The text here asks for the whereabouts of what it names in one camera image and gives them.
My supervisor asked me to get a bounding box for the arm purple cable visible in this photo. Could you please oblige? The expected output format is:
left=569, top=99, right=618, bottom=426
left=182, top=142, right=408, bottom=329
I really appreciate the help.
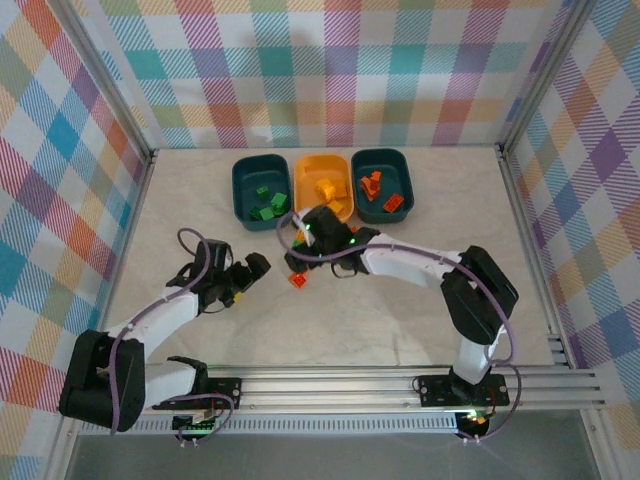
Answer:
left=109, top=227, right=237, bottom=447
left=275, top=212, right=524, bottom=444

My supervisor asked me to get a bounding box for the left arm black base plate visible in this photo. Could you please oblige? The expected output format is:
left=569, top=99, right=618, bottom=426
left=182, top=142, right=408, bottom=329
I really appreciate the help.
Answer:
left=204, top=375, right=244, bottom=412

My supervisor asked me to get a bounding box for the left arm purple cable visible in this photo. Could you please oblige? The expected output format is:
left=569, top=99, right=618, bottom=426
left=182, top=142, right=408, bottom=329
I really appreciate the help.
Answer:
left=109, top=227, right=237, bottom=447

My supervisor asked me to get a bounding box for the aluminium frame post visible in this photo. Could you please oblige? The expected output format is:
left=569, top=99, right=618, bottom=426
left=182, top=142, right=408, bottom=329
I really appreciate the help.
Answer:
left=497, top=0, right=601, bottom=154
left=49, top=0, right=156, bottom=164

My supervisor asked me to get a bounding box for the long aluminium base rail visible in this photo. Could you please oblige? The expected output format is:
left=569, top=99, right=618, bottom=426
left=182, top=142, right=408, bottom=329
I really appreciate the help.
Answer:
left=142, top=365, right=609, bottom=414

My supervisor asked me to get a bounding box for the aluminium frame leg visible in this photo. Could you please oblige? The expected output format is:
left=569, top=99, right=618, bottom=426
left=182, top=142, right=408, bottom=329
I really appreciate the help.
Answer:
left=582, top=409, right=619, bottom=480
left=47, top=424, right=84, bottom=480

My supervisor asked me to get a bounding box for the yellow plastic container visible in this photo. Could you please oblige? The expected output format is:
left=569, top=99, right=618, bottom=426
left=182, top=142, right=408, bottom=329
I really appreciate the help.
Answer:
left=292, top=154, right=356, bottom=224

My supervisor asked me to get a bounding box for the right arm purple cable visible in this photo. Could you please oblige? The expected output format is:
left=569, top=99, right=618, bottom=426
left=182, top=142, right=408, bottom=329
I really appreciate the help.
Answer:
left=275, top=212, right=524, bottom=444

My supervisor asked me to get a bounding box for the aluminium side rail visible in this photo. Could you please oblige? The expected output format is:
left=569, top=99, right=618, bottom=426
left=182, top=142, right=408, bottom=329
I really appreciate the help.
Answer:
left=87, top=149, right=161, bottom=375
left=494, top=144, right=574, bottom=371

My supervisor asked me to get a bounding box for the grey slotted cable duct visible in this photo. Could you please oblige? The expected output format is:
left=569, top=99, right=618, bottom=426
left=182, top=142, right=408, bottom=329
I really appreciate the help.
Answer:
left=74, top=417, right=461, bottom=437

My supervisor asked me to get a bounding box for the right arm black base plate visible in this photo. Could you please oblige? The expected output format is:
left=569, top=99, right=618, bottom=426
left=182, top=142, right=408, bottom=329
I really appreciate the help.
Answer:
left=417, top=372, right=511, bottom=409

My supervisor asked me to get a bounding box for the dark teal plastic container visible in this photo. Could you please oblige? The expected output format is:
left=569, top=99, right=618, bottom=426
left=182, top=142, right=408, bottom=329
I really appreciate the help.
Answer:
left=350, top=148, right=415, bottom=225
left=231, top=153, right=294, bottom=233

